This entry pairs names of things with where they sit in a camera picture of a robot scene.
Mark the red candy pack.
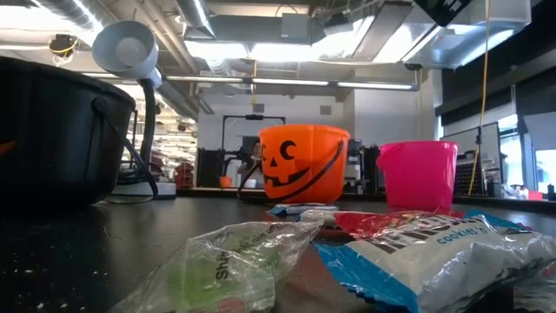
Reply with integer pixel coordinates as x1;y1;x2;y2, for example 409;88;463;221
333;210;467;239

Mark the clear green candy wrapper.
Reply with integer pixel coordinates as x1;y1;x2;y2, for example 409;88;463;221
108;219;325;313

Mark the person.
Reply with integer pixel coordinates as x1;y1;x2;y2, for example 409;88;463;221
236;138;264;189

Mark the orange pumpkin bucket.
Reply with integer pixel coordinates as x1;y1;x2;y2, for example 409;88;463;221
236;123;352;205

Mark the ceiling tube light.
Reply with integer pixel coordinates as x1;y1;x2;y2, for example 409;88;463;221
163;74;332;87
337;81;420;92

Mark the black equipment rack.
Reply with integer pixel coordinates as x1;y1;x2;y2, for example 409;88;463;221
349;138;380;196

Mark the red storage shelf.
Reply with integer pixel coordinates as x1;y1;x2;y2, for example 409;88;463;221
173;161;196;189

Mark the pink plastic bucket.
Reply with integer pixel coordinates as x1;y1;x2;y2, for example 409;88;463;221
375;139;460;212

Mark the black table mat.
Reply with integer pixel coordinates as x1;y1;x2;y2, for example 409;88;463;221
0;195;556;313

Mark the white desk lamp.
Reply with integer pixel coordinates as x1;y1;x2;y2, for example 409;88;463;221
89;19;178;202

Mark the black pegboard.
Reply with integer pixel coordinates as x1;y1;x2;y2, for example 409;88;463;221
453;163;479;196

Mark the grey panel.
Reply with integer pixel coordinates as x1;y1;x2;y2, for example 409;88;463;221
439;121;501;196

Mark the silver ceiling hood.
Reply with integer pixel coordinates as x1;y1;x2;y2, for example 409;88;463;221
351;0;532;70

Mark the black plastic bucket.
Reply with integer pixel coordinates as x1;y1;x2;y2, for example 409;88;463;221
0;56;160;209

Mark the yellow black hanging reel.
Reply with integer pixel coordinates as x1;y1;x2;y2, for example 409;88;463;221
47;33;80;66

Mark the black background frame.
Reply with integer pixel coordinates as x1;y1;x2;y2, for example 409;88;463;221
220;113;288;189

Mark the silver ventilation duct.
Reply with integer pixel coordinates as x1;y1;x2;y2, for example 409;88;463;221
34;0;105;31
173;0;218;41

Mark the yellow hanging cable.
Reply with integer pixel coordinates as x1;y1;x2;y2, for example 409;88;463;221
467;0;492;196

